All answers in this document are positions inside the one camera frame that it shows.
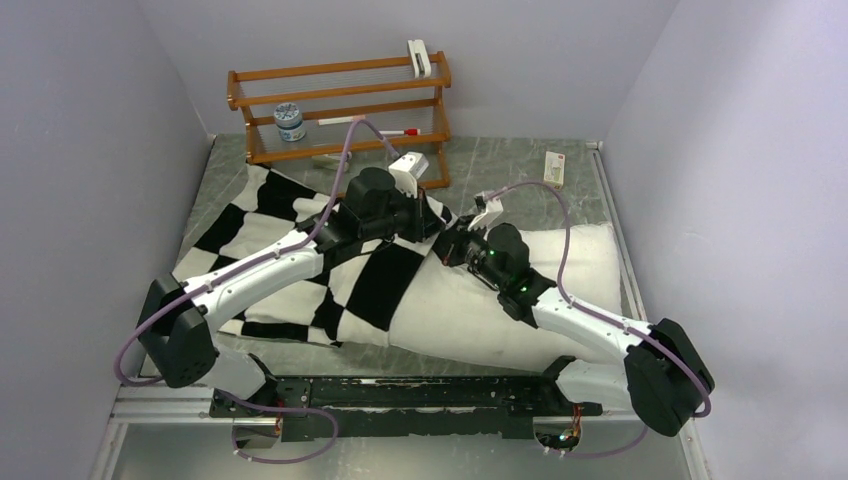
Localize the white pillow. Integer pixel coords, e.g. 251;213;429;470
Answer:
388;221;625;372

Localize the black white checkered pillowcase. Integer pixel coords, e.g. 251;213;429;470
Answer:
174;166;454;345

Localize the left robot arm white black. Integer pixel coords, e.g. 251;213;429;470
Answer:
136;167;448;399

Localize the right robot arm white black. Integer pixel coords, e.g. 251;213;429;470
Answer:
433;222;715;437

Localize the white marker red cap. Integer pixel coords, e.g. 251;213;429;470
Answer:
379;128;421;137

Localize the green white stapler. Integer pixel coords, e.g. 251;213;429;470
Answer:
311;152;352;172

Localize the white marker pink cap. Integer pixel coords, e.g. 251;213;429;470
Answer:
316;114;366;126

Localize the small white green box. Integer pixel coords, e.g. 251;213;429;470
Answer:
542;151;566;190

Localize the wooden shelf rack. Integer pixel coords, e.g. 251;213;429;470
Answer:
227;51;452;189

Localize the blue white round jar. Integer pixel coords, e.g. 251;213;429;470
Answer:
273;102;306;142

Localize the white clip on rack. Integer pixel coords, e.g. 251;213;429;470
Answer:
407;39;432;79

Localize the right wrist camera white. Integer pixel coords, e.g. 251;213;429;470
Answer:
468;191;503;231

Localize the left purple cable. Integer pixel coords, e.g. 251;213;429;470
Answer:
113;117;403;388

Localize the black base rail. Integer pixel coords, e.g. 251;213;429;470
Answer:
209;374;604;443

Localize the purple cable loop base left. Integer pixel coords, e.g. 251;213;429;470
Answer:
230;405;339;465

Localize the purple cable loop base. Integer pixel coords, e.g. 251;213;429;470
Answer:
230;405;339;465
532;422;650;460

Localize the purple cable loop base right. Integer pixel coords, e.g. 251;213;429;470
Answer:
532;422;650;460

